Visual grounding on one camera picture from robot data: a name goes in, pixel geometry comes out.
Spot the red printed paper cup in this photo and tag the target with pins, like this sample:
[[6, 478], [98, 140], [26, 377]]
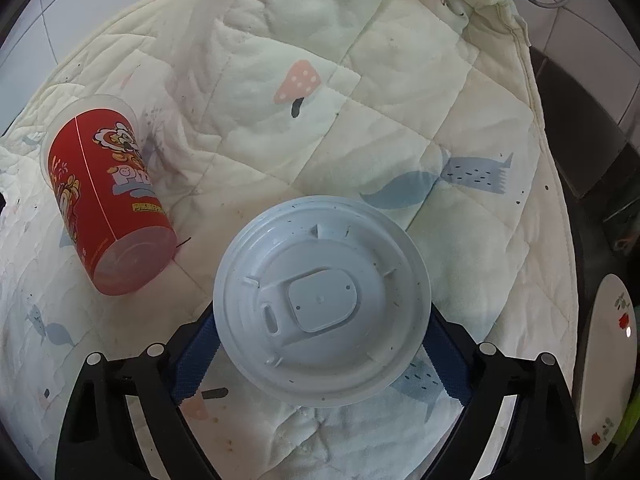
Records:
[[100, 200]]

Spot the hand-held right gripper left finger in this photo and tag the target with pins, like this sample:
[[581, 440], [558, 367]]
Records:
[[195, 360]]

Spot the white plastic lid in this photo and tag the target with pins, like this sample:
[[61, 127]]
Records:
[[325, 305]]

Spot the cream quilted printed blanket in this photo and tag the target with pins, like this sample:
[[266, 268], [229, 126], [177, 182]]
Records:
[[320, 110]]

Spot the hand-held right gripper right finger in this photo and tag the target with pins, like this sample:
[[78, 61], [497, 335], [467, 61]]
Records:
[[446, 365]]

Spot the white plate with flower print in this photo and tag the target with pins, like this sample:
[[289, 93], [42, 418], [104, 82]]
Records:
[[600, 370]]

